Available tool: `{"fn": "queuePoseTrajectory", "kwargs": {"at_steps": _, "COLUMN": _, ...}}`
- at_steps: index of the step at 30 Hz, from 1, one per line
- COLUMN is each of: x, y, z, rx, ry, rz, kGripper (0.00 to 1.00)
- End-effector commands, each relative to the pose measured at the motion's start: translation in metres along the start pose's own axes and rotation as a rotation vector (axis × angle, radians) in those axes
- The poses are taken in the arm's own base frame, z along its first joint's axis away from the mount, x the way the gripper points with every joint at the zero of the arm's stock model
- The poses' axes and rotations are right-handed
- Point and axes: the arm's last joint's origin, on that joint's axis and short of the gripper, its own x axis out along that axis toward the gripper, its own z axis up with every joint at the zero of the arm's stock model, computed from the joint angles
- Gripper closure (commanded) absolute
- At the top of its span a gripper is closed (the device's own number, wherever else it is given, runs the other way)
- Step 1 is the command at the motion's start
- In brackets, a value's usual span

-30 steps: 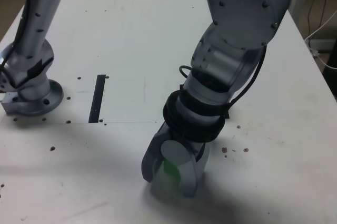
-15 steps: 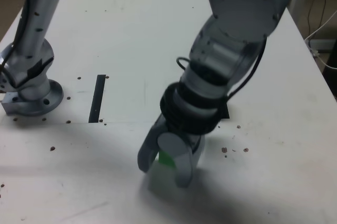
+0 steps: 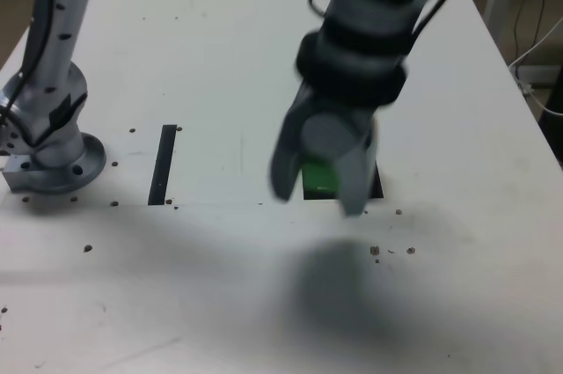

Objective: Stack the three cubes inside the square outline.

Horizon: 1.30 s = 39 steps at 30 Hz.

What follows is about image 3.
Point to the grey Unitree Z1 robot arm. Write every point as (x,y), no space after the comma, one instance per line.
(55,61)

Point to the black tape square outline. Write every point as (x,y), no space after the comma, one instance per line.
(376,185)

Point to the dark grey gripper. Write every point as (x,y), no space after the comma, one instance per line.
(347,110)

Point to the green cube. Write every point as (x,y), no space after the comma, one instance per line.
(321,176)

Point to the black tape strip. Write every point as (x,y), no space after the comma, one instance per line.
(162,167)

